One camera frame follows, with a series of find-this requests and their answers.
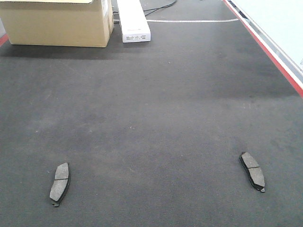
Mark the dark brake pad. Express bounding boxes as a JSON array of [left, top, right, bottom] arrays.
[[239, 152, 266, 193], [49, 162, 71, 207]]

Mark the white conveyor side machine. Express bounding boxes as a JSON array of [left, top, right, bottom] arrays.
[[224, 0, 303, 95]]

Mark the long white box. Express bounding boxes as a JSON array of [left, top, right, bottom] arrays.
[[117, 0, 151, 43]]

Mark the cardboard box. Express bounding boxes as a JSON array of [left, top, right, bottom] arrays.
[[0, 0, 114, 47]]

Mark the black floor cable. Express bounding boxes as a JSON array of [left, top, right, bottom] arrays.
[[143, 0, 178, 17]]

